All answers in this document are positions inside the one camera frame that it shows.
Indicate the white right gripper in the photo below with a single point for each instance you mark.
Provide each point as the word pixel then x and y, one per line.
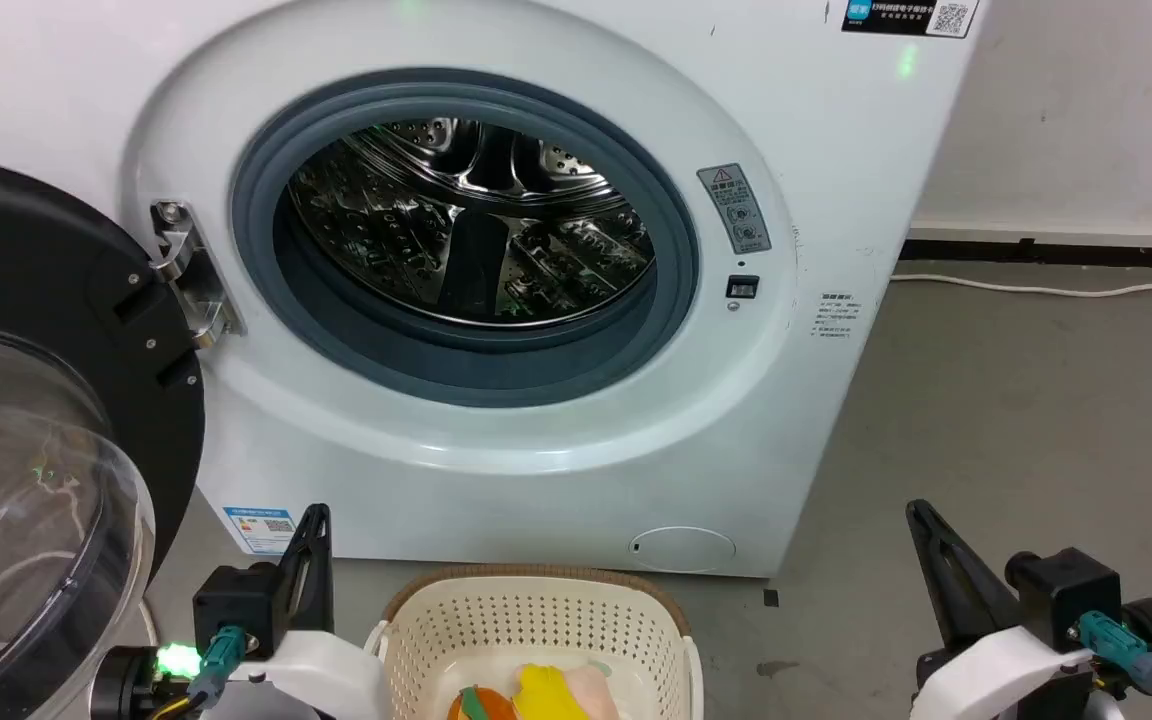
pixel 1001 680

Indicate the chrome door hinge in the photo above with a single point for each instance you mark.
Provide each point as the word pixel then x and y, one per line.
pixel 191 275

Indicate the cream perforated laundry basket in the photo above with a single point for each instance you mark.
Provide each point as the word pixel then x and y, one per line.
pixel 536 620

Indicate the oval filter cover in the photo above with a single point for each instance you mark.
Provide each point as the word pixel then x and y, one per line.
pixel 682 549

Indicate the grey warning sticker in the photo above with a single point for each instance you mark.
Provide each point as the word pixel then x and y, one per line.
pixel 736 210

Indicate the black wall baseboard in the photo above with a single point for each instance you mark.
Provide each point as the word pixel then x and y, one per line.
pixel 1056 252

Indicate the black washer door with glass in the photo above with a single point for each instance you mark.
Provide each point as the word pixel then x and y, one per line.
pixel 36 260

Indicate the stainless steel washer drum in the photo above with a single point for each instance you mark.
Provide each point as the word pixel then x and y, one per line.
pixel 386 230

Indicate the blue energy label sticker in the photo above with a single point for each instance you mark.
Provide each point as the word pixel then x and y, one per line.
pixel 258 530

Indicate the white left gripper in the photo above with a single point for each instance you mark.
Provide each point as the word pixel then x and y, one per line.
pixel 326 680

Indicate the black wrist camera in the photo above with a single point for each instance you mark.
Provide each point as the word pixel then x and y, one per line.
pixel 236 600
pixel 1066 590

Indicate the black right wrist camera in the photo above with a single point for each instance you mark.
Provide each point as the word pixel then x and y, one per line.
pixel 1066 590

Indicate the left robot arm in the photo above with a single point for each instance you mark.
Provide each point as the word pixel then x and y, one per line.
pixel 126 685

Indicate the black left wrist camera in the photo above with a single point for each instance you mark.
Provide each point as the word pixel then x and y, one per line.
pixel 236 600

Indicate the black QR code sticker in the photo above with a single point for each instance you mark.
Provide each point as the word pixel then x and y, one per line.
pixel 896 15

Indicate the grey rubber door gasket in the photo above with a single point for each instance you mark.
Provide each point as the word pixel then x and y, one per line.
pixel 496 372

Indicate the white front-load washing machine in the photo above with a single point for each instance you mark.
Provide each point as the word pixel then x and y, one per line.
pixel 536 480

